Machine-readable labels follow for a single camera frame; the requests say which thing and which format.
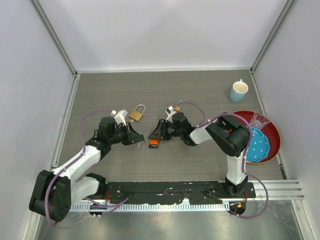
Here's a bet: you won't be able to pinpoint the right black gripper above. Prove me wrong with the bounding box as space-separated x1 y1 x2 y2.
148 119 183 141

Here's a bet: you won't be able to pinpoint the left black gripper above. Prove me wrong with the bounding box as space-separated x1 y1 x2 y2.
108 122 144 146

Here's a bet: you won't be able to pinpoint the orange black padlock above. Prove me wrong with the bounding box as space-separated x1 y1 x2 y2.
149 139 159 149

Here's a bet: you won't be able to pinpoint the small brass padlock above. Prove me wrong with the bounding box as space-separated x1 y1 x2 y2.
173 100 183 113

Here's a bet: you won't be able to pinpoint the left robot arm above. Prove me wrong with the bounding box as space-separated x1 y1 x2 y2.
28 116 145 223

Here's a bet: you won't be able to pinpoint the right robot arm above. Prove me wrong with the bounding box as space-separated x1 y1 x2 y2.
148 112 252 198

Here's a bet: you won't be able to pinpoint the large brass padlock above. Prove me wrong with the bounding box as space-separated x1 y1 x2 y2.
128 104 146 124

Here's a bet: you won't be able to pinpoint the light blue mug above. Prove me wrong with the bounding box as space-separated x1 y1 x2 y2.
229 79 249 103

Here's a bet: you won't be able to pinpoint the blue dotted plate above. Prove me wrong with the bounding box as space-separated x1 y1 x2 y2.
246 126 270 163

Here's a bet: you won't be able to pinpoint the clear drinking glass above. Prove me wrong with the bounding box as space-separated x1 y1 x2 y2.
249 109 271 130

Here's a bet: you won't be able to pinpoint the red round tray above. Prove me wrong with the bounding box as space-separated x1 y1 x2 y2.
248 122 281 164

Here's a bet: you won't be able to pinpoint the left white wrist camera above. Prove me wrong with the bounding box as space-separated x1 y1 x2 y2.
110 109 128 126

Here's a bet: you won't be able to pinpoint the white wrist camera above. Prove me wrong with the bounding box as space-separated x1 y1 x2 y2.
165 106 178 123
110 109 128 126

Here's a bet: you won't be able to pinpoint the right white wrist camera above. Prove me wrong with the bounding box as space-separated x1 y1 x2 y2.
165 106 178 123

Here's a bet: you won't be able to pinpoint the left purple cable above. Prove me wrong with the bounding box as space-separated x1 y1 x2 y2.
44 109 130 228

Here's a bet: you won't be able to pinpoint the purple cable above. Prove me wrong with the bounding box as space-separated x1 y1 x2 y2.
44 109 130 228
181 100 270 220

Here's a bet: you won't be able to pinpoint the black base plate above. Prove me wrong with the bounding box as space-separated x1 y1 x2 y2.
88 181 256 205

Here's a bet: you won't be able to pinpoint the white slotted cable duct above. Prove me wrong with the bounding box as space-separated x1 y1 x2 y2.
69 200 230 213

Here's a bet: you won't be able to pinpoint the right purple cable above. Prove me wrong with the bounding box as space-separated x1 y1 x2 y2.
181 100 270 220

